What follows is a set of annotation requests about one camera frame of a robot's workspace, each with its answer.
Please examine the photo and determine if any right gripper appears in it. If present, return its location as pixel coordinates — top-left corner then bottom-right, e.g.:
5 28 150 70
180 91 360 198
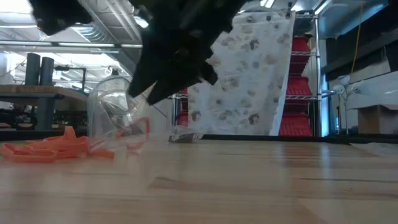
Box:
127 0 249 106

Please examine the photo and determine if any single orange rubber band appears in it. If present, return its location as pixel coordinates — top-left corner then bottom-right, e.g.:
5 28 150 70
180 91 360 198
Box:
115 116 151 152

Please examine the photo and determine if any black rubber bands heap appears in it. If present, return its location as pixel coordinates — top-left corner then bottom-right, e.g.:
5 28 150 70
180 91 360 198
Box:
174 134 200 143

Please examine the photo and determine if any orange rubber bands heap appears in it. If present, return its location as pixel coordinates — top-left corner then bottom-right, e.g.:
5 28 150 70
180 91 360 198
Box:
0 126 116 164

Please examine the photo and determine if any red plastic bin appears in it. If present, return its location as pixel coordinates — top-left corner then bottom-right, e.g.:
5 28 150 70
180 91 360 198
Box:
180 88 188 111
290 36 312 75
177 111 189 127
285 76 313 113
279 113 314 138

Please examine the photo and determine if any dark grey cylinder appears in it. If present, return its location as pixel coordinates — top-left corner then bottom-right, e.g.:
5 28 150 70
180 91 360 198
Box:
40 57 55 86
24 52 42 86

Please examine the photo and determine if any white floral print cloth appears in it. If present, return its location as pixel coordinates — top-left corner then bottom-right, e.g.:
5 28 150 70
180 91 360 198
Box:
186 11 296 137

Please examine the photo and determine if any white flower-shaped floor lamp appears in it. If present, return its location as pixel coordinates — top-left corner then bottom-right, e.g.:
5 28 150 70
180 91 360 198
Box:
331 74 366 135

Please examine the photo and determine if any cardboard box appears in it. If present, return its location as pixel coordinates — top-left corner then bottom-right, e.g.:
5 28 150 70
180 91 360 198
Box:
356 105 398 135

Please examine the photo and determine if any silver air duct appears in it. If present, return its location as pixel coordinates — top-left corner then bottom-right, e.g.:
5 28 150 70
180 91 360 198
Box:
70 0 147 77

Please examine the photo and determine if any black metal stand frame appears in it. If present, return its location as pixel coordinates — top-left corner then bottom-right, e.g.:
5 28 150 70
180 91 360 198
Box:
54 66 88 93

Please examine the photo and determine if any chrome wire shelving cart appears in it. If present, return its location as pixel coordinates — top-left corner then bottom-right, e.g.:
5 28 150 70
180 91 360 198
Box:
167 2 338 138

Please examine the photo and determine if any yellow extension cable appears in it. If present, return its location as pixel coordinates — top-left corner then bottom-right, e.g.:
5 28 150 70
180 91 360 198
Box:
350 0 365 75

